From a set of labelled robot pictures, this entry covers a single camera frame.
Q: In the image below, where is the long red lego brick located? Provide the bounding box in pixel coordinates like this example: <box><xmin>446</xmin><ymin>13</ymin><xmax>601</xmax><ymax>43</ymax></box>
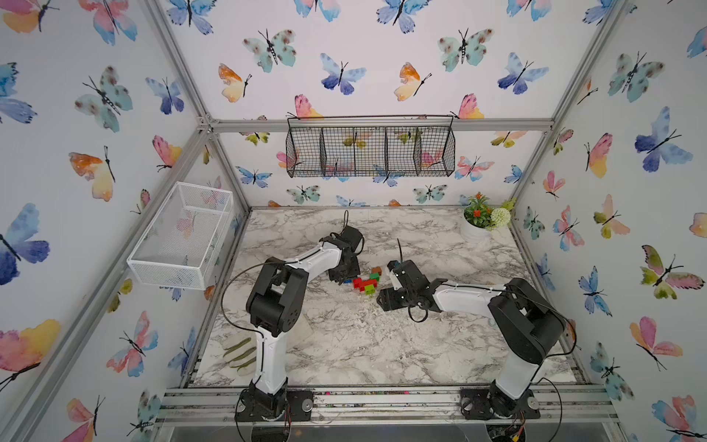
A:
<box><xmin>359</xmin><ymin>279</ymin><xmax>377</xmax><ymax>291</ymax></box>

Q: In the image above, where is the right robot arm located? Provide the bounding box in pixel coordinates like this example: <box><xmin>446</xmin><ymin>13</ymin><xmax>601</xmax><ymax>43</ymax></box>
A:
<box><xmin>377</xmin><ymin>260</ymin><xmax>567</xmax><ymax>401</ymax></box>

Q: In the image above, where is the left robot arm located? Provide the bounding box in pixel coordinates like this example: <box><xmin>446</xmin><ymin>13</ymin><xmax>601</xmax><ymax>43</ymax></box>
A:
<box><xmin>246</xmin><ymin>226</ymin><xmax>365</xmax><ymax>395</ymax></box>

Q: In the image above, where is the potted flower plant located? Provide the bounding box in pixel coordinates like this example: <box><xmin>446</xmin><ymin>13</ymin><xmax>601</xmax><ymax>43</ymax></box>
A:
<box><xmin>460</xmin><ymin>193</ymin><xmax>517</xmax><ymax>241</ymax></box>

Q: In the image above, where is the white mesh basket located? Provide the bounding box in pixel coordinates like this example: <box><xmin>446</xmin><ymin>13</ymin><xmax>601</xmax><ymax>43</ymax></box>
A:
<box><xmin>127</xmin><ymin>182</ymin><xmax>235</xmax><ymax>290</ymax></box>

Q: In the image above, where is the black wire basket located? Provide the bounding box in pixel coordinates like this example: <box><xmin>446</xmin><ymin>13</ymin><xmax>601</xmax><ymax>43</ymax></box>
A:
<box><xmin>279</xmin><ymin>115</ymin><xmax>457</xmax><ymax>179</ymax></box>

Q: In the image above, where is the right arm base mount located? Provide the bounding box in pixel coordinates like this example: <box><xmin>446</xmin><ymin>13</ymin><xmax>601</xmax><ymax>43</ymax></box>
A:
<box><xmin>460</xmin><ymin>385</ymin><xmax>541</xmax><ymax>421</ymax></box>

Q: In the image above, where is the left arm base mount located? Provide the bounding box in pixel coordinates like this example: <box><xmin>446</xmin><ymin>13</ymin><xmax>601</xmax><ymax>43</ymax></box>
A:
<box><xmin>236</xmin><ymin>388</ymin><xmax>314</xmax><ymax>423</ymax></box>

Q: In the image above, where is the aluminium front rail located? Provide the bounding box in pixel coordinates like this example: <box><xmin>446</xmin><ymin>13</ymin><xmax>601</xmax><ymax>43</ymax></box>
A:
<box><xmin>156</xmin><ymin>384</ymin><xmax>619</xmax><ymax>427</ymax></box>

